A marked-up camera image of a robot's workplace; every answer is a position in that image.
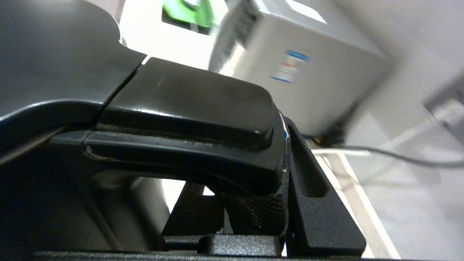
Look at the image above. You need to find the green mat black edge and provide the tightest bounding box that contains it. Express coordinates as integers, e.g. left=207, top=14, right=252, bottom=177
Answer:
left=161, top=0, right=214, bottom=35

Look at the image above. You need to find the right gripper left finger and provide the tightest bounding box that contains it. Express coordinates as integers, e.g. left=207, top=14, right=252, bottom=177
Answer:
left=162, top=181, right=225, bottom=237

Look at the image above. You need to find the silver microwave oven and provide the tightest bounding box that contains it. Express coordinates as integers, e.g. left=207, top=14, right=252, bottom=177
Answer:
left=208, top=0, right=395, bottom=140

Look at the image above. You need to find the black electric kettle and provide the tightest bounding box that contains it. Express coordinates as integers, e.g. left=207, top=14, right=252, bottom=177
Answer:
left=0, top=0, right=287, bottom=254

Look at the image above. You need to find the black power cable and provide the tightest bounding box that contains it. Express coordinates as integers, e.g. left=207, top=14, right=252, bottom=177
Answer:
left=328, top=144, right=464, bottom=169

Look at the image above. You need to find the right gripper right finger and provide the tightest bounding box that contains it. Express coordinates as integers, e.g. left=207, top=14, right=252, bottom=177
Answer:
left=222, top=116, right=366, bottom=256

